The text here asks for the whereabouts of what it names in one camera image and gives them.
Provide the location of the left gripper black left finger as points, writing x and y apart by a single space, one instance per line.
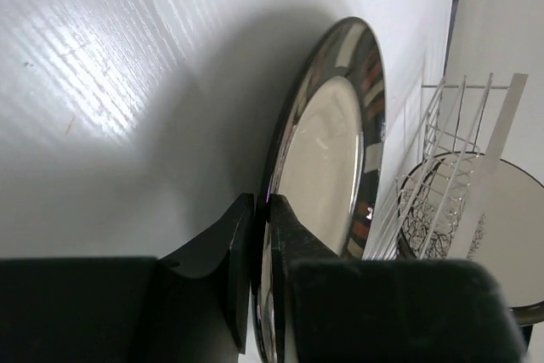
190 306

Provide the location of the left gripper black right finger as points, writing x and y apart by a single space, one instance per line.
327 309

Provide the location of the cream plate checkered rim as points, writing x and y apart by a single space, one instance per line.
325 157

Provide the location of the cream plate with tree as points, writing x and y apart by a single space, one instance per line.
508 241

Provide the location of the wire dish rack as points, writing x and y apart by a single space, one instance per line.
458 118

